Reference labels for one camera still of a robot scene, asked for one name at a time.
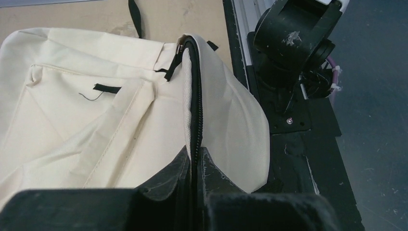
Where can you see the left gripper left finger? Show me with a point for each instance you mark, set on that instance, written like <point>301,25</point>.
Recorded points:
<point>162,203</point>

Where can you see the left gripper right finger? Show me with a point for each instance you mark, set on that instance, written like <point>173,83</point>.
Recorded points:
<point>223,206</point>

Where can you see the cream canvas backpack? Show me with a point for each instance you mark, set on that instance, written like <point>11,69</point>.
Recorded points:
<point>86,109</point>

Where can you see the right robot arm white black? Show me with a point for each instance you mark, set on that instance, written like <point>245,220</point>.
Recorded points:
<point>294,35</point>

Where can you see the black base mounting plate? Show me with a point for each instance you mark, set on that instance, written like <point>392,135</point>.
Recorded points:
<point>304,154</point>

